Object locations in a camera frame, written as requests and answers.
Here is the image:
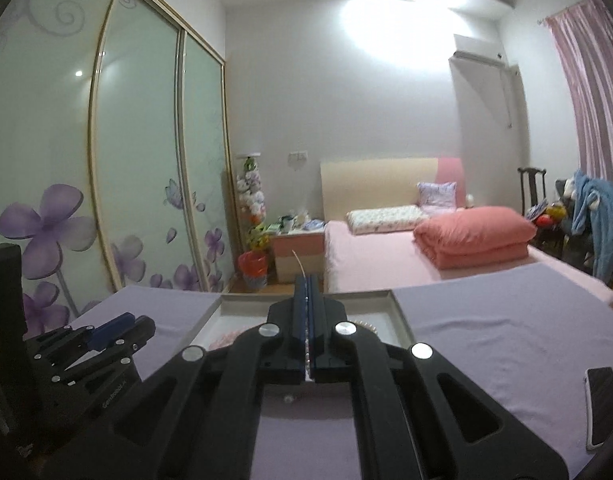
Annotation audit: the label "white floral pillow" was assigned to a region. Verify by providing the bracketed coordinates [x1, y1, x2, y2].
[347, 205, 430, 236]

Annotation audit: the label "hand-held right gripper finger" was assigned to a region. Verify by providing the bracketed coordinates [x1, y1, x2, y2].
[307, 275, 570, 480]
[41, 275, 310, 480]

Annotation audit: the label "column of plush toys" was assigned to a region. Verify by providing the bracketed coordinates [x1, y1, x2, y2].
[235, 152, 268, 253]

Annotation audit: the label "blue fleece garment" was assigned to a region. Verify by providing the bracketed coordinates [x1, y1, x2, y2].
[569, 169, 613, 283]

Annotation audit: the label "grey shallow cardboard tray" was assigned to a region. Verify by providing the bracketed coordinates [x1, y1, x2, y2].
[191, 288, 417, 356]

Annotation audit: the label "white smartphone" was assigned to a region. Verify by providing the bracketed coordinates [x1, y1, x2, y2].
[585, 366, 613, 452]

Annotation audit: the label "pink and beige nightstand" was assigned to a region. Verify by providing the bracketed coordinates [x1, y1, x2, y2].
[271, 225, 327, 285]

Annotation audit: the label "beige and pink headboard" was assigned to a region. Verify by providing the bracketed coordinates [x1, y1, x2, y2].
[320, 156, 464, 223]

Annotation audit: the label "pink curtain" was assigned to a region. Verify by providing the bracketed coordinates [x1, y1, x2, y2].
[539, 0, 613, 186]

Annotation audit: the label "white pipe cover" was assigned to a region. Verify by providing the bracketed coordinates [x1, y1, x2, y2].
[501, 64, 517, 129]

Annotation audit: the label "purple table cloth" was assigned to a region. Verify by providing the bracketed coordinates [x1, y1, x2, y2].
[69, 262, 613, 480]

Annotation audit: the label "purple patterned pillow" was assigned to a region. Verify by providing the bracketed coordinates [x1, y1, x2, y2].
[417, 181, 458, 209]

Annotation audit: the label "dark wooden chair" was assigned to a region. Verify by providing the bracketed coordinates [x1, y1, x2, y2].
[517, 166, 562, 256]

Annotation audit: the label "silver bangle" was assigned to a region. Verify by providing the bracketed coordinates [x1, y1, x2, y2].
[292, 249, 317, 386]

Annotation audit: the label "colourful toys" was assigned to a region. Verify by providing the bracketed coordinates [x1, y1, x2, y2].
[529, 200, 570, 228]

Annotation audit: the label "red bin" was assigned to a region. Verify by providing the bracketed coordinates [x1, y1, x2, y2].
[238, 251, 268, 291]

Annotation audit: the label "folded pink quilt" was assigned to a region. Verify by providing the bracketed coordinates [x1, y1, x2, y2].
[413, 205, 537, 270]

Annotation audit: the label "bed with pink sheet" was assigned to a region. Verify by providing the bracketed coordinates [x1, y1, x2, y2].
[320, 156, 613, 306]

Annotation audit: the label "white air conditioner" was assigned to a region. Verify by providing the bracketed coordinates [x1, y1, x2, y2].
[453, 34, 506, 66]

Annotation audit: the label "flower print sliding wardrobe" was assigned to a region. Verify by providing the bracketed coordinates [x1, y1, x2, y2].
[0, 0, 237, 341]

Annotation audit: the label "large pink bead bracelet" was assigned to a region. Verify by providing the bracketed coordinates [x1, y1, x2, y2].
[209, 330, 248, 352]

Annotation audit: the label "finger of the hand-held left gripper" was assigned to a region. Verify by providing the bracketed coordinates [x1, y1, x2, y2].
[24, 312, 137, 363]
[49, 316, 156, 388]

